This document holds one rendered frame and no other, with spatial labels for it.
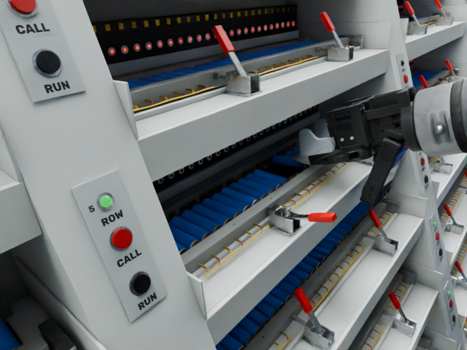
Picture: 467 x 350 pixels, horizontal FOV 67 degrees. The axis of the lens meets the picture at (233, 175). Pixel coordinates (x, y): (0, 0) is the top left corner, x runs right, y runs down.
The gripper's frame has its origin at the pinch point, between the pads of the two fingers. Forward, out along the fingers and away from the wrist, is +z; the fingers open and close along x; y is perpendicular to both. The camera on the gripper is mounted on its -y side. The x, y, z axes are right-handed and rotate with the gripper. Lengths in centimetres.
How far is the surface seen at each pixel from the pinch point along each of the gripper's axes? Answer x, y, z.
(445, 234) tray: -51, -42, -4
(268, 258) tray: 23.0, -6.0, -7.4
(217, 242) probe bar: 26.5, -2.0, -3.5
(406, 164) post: -26.2, -12.1, -7.0
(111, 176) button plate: 37.9, 10.6, -8.5
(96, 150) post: 38.1, 13.0, -8.4
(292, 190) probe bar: 9.8, -2.4, -3.5
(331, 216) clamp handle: 16.9, -3.3, -13.7
